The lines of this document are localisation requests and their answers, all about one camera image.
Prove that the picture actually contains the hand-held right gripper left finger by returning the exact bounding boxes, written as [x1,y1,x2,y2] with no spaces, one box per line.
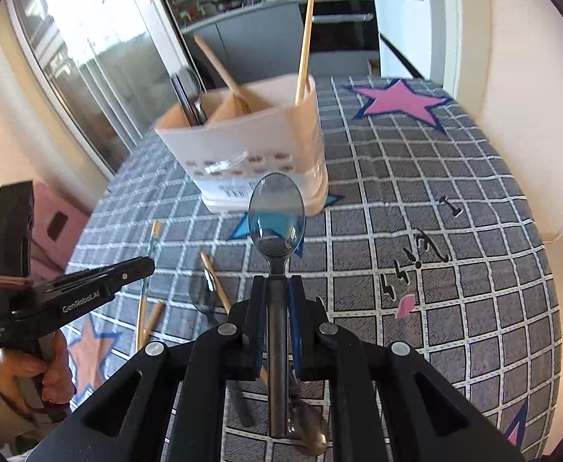
[26,275,269,462]

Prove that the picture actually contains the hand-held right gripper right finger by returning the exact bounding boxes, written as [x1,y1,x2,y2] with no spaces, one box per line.
[288,274,525,462]

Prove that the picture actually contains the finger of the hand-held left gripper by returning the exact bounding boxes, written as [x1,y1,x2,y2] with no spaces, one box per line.
[34,256,156,295]

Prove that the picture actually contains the beige plastic utensil holder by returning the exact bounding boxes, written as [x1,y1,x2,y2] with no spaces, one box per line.
[154,73,330,216]

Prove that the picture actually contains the person's left hand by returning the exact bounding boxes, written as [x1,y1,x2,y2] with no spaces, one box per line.
[0,330,77,417]

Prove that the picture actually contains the pink plastic stool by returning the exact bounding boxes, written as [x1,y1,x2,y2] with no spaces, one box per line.
[28,180,90,280]

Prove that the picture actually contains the sliding glass door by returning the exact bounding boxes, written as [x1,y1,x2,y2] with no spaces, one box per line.
[7,0,200,179]

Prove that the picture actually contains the grey plaid star tablecloth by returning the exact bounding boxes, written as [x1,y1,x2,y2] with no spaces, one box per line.
[65,74,563,462]

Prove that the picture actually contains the grey kitchen counter cabinets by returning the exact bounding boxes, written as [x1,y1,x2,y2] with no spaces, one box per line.
[178,0,376,82]

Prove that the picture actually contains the black built-in oven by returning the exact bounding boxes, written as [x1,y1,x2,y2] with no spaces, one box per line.
[310,0,379,54]

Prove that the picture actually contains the white refrigerator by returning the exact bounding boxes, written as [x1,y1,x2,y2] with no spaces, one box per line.
[373,0,448,80]

